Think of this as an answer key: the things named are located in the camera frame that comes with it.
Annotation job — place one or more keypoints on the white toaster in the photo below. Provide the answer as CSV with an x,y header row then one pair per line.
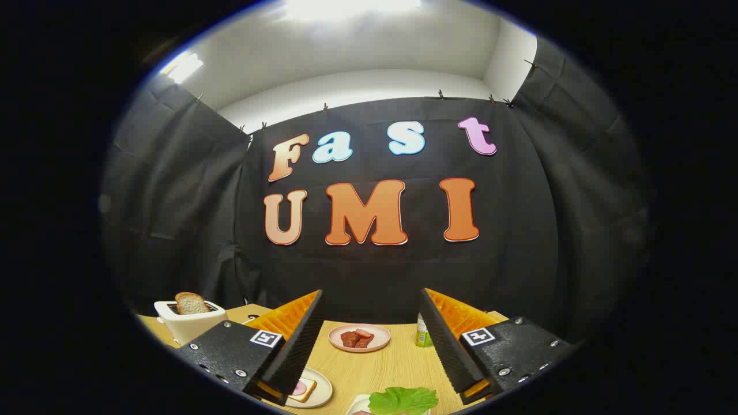
x,y
190,329

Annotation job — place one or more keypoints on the white bread slice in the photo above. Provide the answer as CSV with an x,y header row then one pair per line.
x,y
310,387

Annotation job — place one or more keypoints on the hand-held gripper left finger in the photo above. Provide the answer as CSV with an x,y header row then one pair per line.
x,y
302,340

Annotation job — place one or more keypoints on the pink sausage slice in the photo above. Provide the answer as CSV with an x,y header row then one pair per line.
x,y
363,332

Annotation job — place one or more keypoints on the green lettuce leaf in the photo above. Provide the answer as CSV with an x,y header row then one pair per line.
x,y
403,400

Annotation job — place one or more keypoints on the black backdrop cloth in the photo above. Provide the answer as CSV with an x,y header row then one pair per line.
x,y
375,271

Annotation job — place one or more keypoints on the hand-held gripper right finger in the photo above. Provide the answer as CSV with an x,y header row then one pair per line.
x,y
444,340

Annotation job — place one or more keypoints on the round white plate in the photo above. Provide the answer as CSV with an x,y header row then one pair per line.
x,y
323,389

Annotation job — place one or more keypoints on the ceiling light panel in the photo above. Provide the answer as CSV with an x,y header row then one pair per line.
x,y
183,66

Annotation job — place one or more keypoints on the pink ham slice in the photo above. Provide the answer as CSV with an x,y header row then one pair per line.
x,y
300,388

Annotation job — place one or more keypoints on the oblong white dish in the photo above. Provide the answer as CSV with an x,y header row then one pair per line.
x,y
357,407

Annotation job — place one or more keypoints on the toasted bread slice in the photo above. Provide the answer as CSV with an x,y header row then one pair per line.
x,y
192,304

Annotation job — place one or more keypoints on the green label metal bottle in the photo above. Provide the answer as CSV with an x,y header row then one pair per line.
x,y
422,338

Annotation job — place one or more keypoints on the brown meat piece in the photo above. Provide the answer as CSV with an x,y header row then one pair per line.
x,y
365,342
348,340

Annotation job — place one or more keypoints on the pink plate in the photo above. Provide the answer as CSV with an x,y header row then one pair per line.
x,y
379,344

